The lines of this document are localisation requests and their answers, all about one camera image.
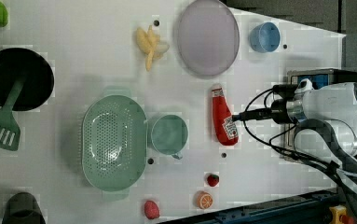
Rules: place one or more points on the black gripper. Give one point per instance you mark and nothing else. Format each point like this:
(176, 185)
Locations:
(278, 110)

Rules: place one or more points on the red plush ketchup bottle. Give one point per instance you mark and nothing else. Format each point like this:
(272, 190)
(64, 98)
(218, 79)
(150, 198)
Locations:
(225, 129)

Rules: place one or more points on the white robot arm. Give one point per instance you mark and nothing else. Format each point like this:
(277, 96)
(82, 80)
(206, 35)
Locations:
(335, 104)

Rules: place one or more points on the green plastic strainer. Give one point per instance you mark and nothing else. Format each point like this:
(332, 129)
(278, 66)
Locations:
(114, 143)

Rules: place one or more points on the black toaster oven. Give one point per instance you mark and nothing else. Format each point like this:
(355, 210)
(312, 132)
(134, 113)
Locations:
(318, 138)

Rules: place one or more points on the blue bowl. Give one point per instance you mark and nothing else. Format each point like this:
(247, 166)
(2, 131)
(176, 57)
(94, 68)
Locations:
(265, 37)

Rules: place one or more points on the plush strawberry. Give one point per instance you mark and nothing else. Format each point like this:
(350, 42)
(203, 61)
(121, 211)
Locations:
(212, 180)

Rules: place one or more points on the purple oval plate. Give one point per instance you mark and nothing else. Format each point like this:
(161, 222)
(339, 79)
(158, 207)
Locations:
(208, 37)

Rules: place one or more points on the green mug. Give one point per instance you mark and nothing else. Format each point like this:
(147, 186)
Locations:
(169, 135)

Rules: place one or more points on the plush orange half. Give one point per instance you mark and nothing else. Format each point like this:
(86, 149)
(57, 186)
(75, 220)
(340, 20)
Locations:
(204, 200)

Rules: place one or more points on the yellow red emergency button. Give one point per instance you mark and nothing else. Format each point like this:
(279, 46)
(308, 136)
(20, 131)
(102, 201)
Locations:
(340, 216)

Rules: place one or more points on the plush peeled banana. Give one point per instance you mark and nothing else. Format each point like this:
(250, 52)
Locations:
(150, 44)

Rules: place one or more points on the red plush fruit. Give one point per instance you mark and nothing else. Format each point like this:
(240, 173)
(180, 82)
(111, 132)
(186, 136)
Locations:
(151, 210)

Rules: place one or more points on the dark cylindrical cup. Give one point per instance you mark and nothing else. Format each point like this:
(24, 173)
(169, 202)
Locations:
(23, 208)

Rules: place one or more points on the black frying pan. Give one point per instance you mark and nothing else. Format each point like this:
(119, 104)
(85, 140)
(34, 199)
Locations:
(33, 70)

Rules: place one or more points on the green slotted spatula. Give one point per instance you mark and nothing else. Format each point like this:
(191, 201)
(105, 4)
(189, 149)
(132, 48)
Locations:
(10, 132)

